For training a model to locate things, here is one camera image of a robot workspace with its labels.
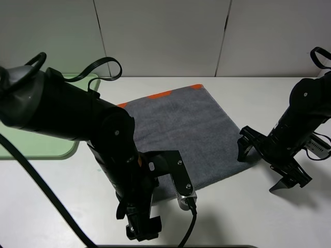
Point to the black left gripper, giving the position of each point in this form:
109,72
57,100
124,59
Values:
134,185

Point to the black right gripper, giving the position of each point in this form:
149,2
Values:
278,149

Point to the grey towel with orange pattern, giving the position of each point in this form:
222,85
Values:
190,121

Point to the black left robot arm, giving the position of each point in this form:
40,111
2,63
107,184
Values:
44,102

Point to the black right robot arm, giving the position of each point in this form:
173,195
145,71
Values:
309,107

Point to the green plastic tray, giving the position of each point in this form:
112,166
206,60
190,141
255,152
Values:
37,146

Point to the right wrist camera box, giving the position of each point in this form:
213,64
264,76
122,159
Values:
318,147

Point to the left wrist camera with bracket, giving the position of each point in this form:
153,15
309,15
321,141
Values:
171,163

